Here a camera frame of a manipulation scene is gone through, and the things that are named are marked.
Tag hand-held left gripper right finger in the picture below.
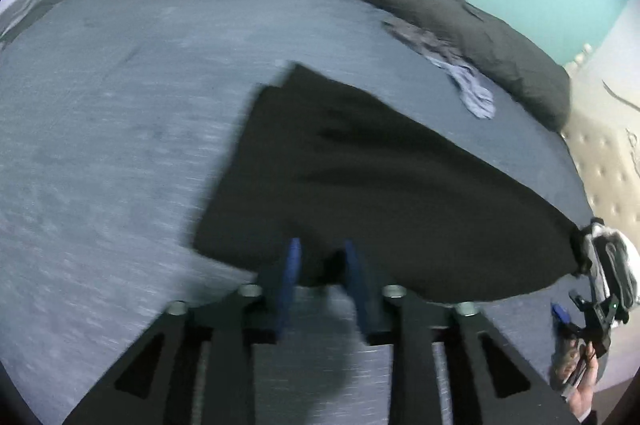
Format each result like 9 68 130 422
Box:
342 239 576 425

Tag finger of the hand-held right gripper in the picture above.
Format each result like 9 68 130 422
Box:
550 302 574 337

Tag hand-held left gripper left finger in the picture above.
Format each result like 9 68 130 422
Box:
62 237 303 425

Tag black fleece pants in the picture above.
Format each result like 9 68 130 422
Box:
194 62 593 303

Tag person's right hand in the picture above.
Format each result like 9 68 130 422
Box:
552 335 599 418

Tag grey folded garment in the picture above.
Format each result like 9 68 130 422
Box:
600 240 637 308

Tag cream tufted headboard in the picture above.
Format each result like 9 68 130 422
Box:
560 10 640 386

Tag light blue crumpled garment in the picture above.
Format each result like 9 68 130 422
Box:
430 55 497 121

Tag grey crumpled garment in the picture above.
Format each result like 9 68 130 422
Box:
382 20 466 58

